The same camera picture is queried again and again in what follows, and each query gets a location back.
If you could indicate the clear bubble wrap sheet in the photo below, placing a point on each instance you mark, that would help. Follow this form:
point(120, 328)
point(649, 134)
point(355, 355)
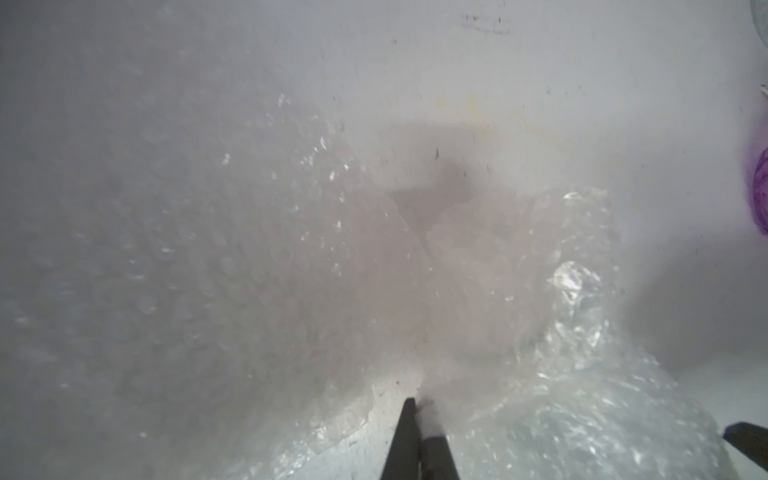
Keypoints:
point(198, 278)

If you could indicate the blue purple vase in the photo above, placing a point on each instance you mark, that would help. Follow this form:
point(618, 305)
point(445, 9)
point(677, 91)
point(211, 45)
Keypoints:
point(756, 183)

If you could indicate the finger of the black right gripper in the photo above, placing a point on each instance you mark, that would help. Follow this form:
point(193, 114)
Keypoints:
point(749, 439)

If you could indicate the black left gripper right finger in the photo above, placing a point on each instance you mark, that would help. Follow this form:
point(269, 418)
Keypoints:
point(436, 459)

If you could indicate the clear vase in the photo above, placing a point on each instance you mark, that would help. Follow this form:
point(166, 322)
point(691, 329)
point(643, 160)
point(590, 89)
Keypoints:
point(528, 368)

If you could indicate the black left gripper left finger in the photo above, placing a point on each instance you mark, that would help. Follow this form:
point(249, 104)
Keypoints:
point(402, 461)

